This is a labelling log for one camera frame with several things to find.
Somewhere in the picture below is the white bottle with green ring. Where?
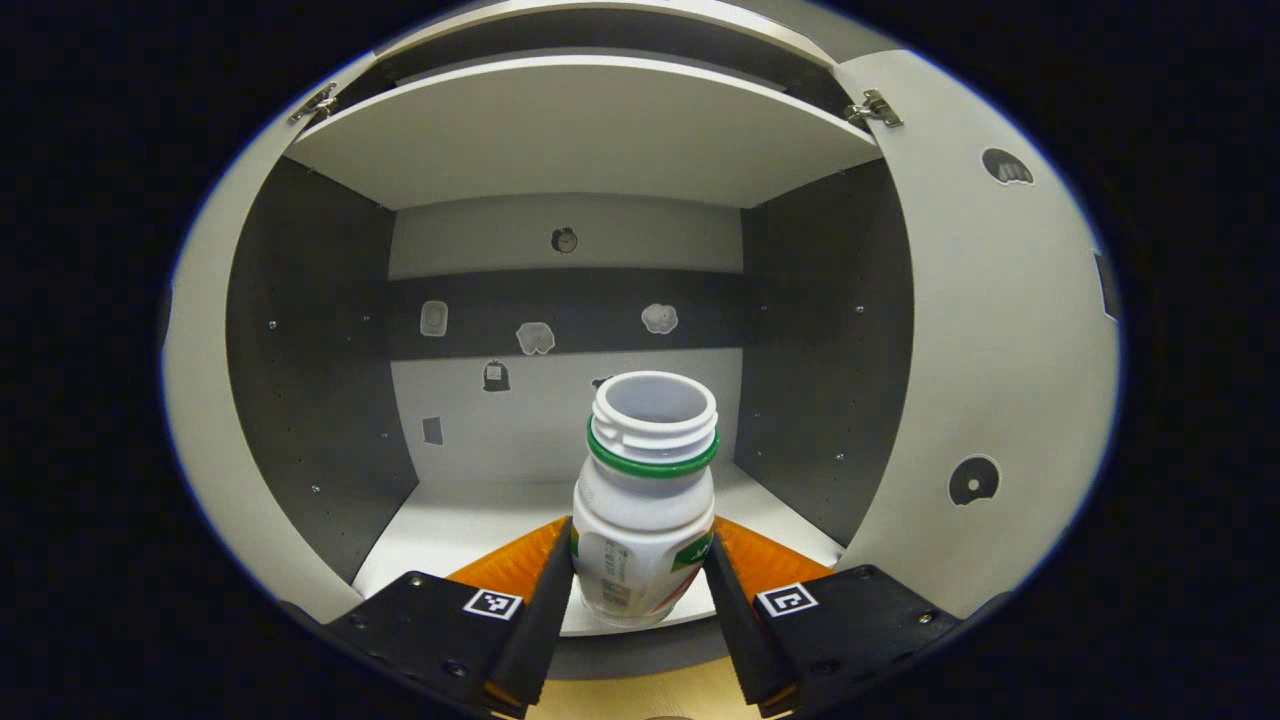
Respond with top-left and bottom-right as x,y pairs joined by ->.
570,371 -> 721,629

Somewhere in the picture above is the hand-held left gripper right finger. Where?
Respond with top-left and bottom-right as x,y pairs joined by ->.
703,515 -> 966,719

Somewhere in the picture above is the white door with camera sticker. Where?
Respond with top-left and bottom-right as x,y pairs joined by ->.
160,50 -> 391,626

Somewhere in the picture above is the white and grey cabinet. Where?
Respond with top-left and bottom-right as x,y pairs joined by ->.
225,0 -> 916,681

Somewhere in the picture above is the white door with headphones sticker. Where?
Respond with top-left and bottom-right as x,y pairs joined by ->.
830,48 -> 1121,619

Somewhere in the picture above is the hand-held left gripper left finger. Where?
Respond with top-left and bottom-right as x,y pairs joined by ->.
318,515 -> 576,719

